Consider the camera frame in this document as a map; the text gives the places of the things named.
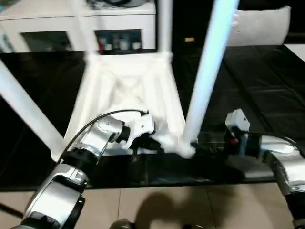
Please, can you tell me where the white plastic table top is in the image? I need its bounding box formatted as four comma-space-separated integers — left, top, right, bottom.
51, 52, 196, 160

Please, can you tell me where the white plastic table leg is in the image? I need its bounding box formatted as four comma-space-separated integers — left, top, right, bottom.
182, 0, 241, 146
75, 13, 102, 59
0, 59, 65, 157
158, 0, 174, 58

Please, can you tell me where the black work mat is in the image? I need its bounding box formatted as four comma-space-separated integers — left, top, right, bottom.
0, 45, 305, 191

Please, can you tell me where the dark robot left foot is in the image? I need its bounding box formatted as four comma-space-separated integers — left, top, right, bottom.
111, 218, 135, 229

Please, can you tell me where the white flat board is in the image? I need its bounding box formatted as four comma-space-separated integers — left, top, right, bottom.
285, 44, 305, 62

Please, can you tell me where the grey cushion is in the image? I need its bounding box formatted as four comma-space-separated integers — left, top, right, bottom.
227, 6, 292, 46

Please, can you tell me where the black box with gold label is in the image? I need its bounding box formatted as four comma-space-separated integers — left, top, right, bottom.
171, 0, 239, 52

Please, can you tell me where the dark round device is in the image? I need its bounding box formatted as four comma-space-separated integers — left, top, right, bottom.
104, 0, 146, 9

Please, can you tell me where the black metal support bar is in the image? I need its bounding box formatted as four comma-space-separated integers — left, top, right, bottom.
0, 202, 24, 219

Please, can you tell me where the white glass-door cabinet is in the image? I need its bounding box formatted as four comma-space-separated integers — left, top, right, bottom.
0, 0, 157, 53

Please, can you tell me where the white pipe with blue clip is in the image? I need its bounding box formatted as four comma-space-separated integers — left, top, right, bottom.
0, 28, 14, 54

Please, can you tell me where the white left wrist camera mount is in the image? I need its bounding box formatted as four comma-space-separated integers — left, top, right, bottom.
123, 112, 157, 150

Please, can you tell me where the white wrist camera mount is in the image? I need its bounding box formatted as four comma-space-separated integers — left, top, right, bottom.
123, 112, 157, 150
225, 108, 251, 156

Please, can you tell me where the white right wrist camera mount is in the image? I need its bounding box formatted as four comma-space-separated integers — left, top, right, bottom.
225, 108, 251, 156

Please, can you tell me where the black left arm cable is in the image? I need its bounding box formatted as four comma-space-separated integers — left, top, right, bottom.
57, 109, 150, 164

